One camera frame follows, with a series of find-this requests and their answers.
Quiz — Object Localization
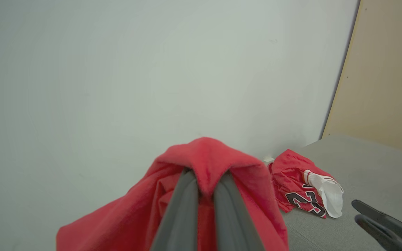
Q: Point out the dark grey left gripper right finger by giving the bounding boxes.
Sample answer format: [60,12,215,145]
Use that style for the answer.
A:
[213,171,266,251]

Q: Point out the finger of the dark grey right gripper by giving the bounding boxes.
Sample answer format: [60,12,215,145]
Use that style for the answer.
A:
[354,214,402,251]
[351,199,402,244]

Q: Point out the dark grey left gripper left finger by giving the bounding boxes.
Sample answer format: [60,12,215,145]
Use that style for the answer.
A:
[150,169,200,251]

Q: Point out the plain red shirt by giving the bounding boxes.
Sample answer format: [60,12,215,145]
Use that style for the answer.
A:
[55,137,289,251]

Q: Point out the red basketball jersey with number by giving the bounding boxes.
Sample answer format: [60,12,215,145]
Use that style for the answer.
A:
[268,149,344,219]

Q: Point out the beige partition panel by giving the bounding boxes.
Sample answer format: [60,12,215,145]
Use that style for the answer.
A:
[321,0,402,155]

